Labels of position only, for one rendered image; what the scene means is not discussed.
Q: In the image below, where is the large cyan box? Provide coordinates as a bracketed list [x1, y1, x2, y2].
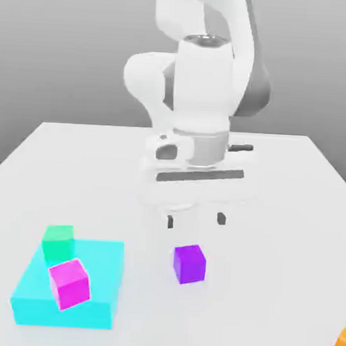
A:
[9, 235, 126, 331]

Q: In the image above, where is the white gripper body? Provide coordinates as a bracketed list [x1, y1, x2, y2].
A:
[138, 158, 258, 212]

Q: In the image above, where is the small green cube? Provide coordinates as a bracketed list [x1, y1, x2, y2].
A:
[40, 223, 75, 265]

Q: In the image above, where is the small purple cube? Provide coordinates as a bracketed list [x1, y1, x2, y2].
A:
[171, 243, 208, 286]

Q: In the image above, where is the small magenta cube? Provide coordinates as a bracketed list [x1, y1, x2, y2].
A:
[46, 257, 93, 313]

